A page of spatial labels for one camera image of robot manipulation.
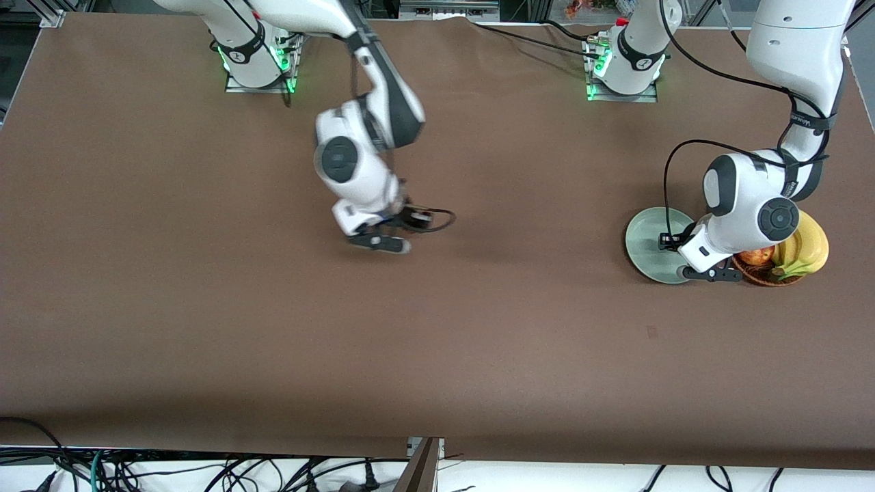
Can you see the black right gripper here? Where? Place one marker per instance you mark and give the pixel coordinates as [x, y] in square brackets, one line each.
[413, 216]

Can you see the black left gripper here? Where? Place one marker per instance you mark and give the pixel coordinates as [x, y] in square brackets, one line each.
[670, 240]

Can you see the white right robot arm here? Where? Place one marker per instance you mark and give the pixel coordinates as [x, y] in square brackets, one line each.
[348, 164]

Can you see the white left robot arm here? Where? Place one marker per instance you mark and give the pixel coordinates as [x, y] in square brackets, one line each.
[745, 205]

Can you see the pale green round plate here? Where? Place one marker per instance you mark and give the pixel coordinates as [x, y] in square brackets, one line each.
[646, 239]

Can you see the red yellow apple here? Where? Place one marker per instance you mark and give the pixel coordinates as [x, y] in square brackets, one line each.
[759, 258]

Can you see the brown wicker basket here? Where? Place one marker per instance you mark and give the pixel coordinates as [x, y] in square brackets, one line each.
[755, 275]

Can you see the yellow banana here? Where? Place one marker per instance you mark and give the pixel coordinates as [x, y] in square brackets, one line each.
[817, 249]
[786, 256]

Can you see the brown table cover sheet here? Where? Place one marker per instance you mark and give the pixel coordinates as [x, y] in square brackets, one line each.
[437, 342]

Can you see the grey power strip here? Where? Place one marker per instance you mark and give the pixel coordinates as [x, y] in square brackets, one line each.
[448, 9]

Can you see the dark table leg beam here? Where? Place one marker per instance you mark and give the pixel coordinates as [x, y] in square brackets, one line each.
[418, 475]

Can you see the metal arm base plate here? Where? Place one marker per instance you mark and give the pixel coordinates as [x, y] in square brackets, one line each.
[622, 98]
[260, 89]

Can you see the metal table bracket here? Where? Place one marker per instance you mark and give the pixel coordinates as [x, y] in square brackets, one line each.
[437, 445]

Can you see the aluminium frame profile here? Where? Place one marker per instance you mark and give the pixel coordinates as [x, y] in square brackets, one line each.
[51, 17]

